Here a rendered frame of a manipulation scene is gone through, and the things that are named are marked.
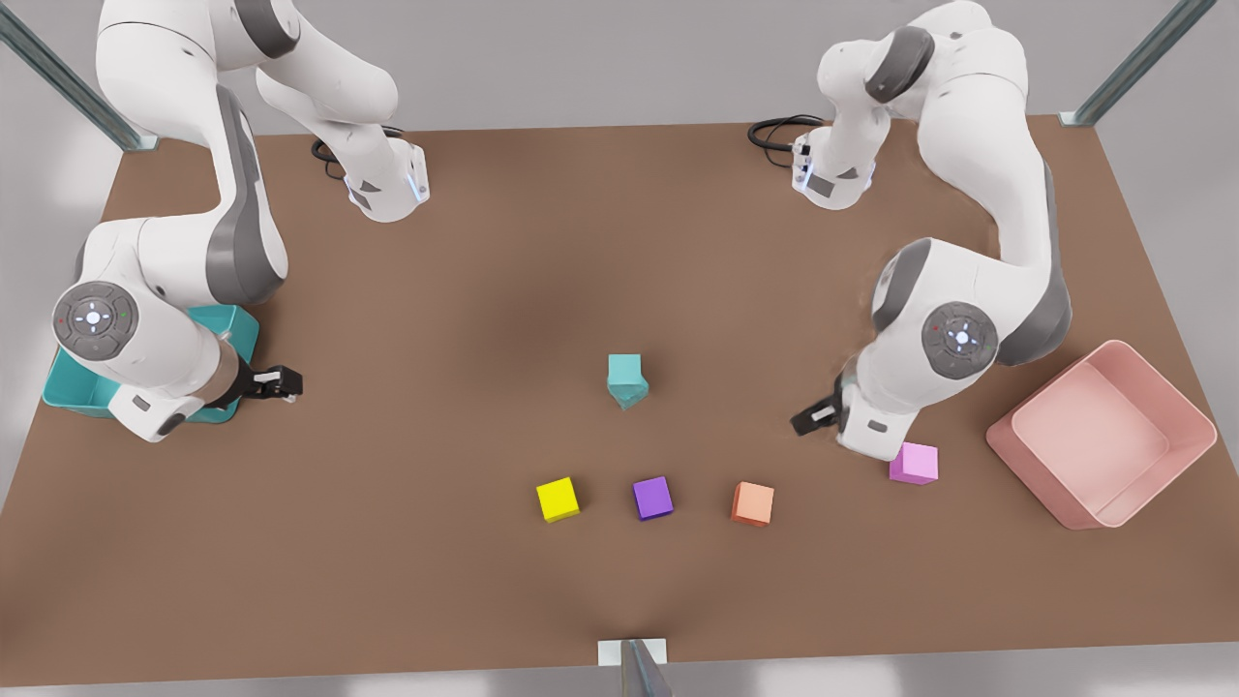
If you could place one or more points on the yellow cube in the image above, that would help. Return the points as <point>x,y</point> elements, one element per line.
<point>558,500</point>

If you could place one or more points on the blue cube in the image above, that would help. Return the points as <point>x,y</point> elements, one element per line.
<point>624,368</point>
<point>629,395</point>

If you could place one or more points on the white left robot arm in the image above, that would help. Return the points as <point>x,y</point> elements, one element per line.
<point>978,116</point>

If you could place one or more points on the silver frame post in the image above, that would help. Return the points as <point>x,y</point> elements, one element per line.
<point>1133,66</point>
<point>639,670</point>
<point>68,82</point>

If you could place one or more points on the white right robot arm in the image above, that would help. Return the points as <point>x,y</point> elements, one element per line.
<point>165,261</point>

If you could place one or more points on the pink tray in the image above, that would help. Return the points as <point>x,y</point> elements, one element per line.
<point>1099,436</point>

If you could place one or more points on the orange cube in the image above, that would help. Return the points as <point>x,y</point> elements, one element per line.
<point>752,503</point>

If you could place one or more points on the purple cube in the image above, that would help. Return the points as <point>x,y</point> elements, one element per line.
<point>652,498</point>

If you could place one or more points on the pink cube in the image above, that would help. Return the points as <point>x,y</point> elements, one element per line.
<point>914,464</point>

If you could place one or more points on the teal tray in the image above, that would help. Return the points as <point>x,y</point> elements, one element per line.
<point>232,329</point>

